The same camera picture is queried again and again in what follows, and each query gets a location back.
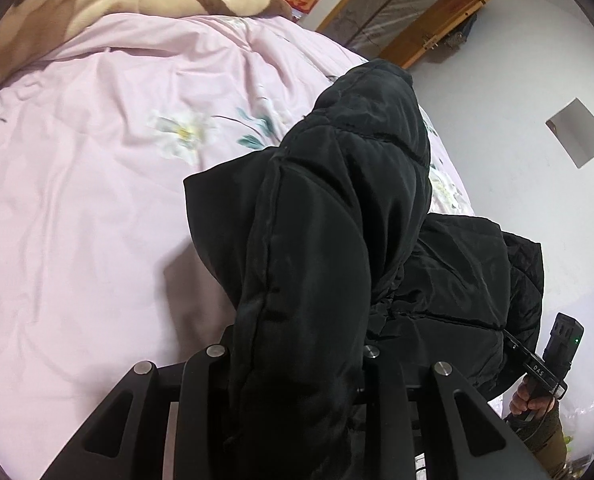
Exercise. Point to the brown cream plush blanket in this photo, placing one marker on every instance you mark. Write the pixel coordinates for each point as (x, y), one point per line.
(77, 5)

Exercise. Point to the pink floral quilt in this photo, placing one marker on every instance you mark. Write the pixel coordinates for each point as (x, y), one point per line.
(92, 185)

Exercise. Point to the grey wall panel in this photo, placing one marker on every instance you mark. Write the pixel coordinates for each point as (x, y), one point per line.
(579, 132)

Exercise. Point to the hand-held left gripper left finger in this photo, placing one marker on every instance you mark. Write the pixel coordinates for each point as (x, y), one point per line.
(197, 390)

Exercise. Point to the hanging patterned bag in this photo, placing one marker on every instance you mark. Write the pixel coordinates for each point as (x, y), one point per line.
(462, 32)

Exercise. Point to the black puffer jacket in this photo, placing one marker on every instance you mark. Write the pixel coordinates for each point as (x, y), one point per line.
(337, 260)

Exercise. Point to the wooden framed door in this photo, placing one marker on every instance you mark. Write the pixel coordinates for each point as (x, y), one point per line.
(402, 5)

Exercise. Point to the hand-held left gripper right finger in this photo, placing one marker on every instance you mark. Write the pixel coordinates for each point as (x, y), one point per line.
(382, 385)

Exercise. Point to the person's right forearm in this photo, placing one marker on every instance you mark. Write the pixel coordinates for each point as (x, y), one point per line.
(544, 440)

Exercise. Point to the person's right hand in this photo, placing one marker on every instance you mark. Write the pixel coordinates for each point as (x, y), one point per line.
(522, 400)

